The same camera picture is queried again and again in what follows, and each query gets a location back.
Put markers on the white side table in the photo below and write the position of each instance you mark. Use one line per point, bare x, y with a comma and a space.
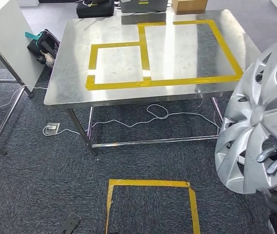
14, 48

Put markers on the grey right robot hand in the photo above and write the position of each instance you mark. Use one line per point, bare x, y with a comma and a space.
272, 158

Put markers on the stainless steel workbench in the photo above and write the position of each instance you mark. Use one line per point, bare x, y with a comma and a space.
67, 80

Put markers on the black left wrist bracket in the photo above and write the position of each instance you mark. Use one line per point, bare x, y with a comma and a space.
69, 224

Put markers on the brown cardboard box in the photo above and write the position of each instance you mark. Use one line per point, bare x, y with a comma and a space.
189, 6

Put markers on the black equipment case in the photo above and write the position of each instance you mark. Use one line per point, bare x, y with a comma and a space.
94, 9

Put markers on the silver wheel hubcap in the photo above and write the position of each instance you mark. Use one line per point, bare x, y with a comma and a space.
253, 161

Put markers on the metal floor socket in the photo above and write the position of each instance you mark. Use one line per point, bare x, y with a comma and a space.
51, 128

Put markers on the grey laptop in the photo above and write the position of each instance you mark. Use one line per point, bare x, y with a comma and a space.
143, 5

